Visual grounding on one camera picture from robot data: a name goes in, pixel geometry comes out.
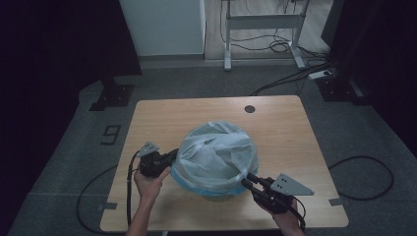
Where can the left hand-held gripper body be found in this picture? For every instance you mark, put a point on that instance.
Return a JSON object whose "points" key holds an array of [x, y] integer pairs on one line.
{"points": [[152, 164]]}

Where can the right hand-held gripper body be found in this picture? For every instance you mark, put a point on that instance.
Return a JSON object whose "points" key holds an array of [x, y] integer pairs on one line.
{"points": [[288, 187]]}

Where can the green plastic trash bin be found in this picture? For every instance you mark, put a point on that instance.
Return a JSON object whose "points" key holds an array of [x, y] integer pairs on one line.
{"points": [[218, 198]]}

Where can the white blue-edged plastic bag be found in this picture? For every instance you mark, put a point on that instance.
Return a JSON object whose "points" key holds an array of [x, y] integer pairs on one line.
{"points": [[213, 157]]}

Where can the person's left hand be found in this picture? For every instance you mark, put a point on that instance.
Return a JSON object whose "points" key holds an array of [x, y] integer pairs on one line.
{"points": [[149, 187]]}

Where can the person's right hand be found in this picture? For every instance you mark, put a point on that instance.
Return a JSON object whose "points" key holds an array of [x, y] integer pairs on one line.
{"points": [[285, 223]]}

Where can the grey tape marker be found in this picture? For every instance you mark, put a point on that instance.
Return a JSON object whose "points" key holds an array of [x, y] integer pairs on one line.
{"points": [[336, 202], [107, 206]]}

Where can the black stand base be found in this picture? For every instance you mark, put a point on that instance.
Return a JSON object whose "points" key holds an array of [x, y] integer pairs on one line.
{"points": [[113, 95], [337, 88]]}

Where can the white power strip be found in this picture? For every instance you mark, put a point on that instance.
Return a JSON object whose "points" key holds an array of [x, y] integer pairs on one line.
{"points": [[318, 75]]}

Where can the white pillar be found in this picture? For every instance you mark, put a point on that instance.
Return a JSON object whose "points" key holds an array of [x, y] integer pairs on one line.
{"points": [[164, 26]]}

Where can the black curtain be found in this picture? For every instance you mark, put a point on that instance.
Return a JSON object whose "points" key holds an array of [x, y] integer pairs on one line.
{"points": [[377, 49], [49, 49]]}

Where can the white frame desk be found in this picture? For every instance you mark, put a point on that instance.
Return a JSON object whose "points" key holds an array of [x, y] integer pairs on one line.
{"points": [[262, 22]]}

